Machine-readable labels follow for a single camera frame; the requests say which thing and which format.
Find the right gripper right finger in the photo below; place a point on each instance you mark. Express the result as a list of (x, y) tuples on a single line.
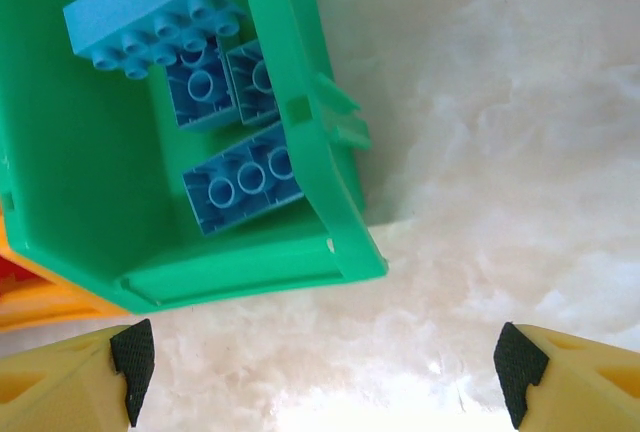
[(580, 387)]

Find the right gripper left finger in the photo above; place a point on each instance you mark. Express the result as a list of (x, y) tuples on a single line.
[(60, 387)]

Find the orange plastic bin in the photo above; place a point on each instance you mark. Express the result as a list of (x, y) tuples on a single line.
[(50, 302)]

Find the red lego brick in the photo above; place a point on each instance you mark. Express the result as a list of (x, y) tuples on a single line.
[(10, 277)]

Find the green plastic bin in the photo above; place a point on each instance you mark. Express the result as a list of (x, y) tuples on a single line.
[(75, 152)]

